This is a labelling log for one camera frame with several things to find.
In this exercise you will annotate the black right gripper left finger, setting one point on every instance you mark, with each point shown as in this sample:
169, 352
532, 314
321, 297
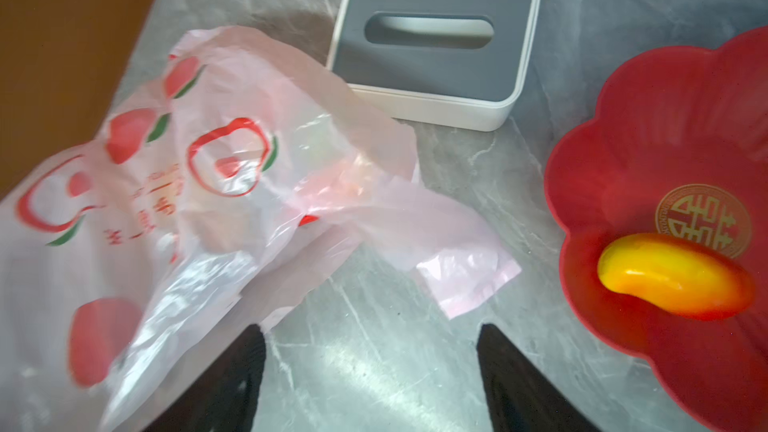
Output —
225, 397

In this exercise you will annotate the red flower-shaped plate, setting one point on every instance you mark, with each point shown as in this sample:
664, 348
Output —
677, 145

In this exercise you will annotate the pink printed plastic bag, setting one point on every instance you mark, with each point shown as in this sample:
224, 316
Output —
247, 172

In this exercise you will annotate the small yellow red apple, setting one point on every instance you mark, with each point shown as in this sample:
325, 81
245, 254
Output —
683, 278

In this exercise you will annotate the white grey tissue box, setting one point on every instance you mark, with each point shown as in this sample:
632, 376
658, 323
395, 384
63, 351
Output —
455, 63

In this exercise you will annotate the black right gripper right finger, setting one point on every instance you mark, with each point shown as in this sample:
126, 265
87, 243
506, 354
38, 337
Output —
518, 395

